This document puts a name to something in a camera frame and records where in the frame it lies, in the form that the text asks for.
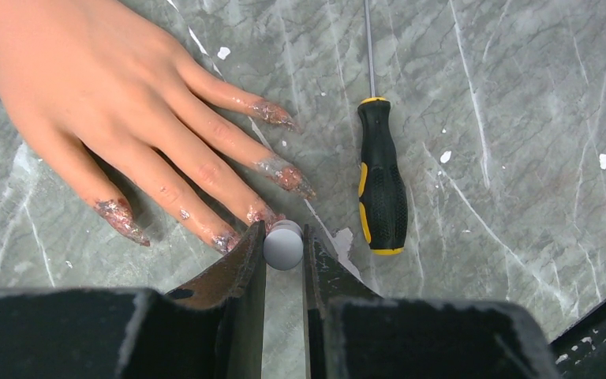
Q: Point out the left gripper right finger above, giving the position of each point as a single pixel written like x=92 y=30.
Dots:
x=352 y=332

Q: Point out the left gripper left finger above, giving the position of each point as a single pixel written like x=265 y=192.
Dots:
x=209 y=327

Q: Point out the white nail polish cap brush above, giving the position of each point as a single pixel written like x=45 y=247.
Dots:
x=283 y=245

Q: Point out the near black yellow screwdriver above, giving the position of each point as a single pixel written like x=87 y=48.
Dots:
x=383 y=206

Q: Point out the mannequin practice hand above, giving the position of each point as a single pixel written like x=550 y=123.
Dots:
x=89 y=80

